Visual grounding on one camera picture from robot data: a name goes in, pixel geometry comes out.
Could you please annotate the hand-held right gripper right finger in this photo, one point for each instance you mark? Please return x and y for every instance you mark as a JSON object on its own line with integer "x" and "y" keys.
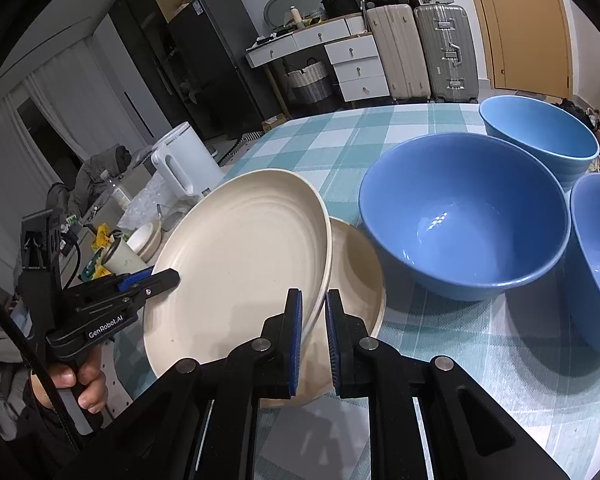
{"x": 332, "y": 340}

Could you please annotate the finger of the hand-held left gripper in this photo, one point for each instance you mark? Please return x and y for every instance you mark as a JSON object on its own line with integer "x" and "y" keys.
{"x": 132, "y": 280}
{"x": 160, "y": 284}

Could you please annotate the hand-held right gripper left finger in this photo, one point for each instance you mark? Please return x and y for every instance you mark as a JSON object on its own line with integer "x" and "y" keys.
{"x": 295, "y": 340}

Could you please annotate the cream round plate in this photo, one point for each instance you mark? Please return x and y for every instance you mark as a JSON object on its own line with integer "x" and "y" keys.
{"x": 240, "y": 260}
{"x": 355, "y": 270}

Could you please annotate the blue ceramic bowl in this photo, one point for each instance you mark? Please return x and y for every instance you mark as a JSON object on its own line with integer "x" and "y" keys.
{"x": 460, "y": 220}
{"x": 597, "y": 260}
{"x": 535, "y": 130}

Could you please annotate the person's left forearm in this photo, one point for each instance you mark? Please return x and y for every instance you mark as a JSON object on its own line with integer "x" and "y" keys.
{"x": 40, "y": 425}

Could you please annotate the small cream bowls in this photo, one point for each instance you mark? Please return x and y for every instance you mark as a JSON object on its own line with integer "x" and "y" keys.
{"x": 145, "y": 237}

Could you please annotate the person's left hand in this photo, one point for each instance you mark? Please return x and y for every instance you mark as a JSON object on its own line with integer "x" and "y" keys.
{"x": 92, "y": 385}

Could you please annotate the paper cup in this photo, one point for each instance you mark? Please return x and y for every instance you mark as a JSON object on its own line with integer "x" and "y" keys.
{"x": 122, "y": 259}

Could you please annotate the yellow snack packet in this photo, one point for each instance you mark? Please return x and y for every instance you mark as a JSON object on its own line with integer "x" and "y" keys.
{"x": 101, "y": 239}

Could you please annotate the black device stand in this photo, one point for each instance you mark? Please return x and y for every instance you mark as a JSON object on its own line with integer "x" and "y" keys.
{"x": 35, "y": 255}

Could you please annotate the clear plastic bottle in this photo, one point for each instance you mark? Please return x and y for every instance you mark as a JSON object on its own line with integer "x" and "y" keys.
{"x": 117, "y": 190}

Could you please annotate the grey jacket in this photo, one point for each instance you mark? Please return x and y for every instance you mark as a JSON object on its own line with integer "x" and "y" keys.
{"x": 95, "y": 170}

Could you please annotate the white electric kettle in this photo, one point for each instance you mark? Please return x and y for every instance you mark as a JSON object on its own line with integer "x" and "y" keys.
{"x": 185, "y": 165}

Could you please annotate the white curtain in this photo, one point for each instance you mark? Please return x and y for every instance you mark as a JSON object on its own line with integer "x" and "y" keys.
{"x": 65, "y": 125}

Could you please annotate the patterned floor rug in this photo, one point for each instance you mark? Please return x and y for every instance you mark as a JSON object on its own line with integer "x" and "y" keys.
{"x": 251, "y": 137}

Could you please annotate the floor cardboard box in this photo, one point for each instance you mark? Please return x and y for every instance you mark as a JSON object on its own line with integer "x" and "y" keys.
{"x": 274, "y": 124}

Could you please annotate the dark grey fridge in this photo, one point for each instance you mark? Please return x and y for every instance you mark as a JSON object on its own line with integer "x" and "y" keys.
{"x": 215, "y": 65}

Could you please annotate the dark wardrobe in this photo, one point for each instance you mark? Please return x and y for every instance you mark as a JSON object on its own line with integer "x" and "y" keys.
{"x": 135, "y": 35}

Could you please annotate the woven laundry basket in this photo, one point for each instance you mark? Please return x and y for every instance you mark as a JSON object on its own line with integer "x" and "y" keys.
{"x": 310, "y": 82}

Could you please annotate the white drawer dresser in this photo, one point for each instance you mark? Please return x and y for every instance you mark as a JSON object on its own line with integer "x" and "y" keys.
{"x": 350, "y": 55}

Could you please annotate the beige suitcase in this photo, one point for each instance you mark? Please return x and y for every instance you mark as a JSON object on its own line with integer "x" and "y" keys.
{"x": 397, "y": 55}

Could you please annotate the cream bottle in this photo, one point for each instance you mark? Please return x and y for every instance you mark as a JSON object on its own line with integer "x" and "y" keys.
{"x": 296, "y": 17}

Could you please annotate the silver suitcase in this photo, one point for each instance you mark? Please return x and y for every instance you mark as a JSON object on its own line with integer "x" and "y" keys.
{"x": 445, "y": 55}

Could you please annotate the oval mirror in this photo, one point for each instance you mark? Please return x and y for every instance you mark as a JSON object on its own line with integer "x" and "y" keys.
{"x": 285, "y": 2}

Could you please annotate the black storage box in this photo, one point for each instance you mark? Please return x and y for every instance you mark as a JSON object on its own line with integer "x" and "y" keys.
{"x": 342, "y": 7}

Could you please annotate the pile of floor shoes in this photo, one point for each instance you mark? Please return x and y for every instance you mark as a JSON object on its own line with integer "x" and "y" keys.
{"x": 582, "y": 112}

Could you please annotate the wooden door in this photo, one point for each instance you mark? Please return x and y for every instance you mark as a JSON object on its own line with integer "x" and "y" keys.
{"x": 525, "y": 30}

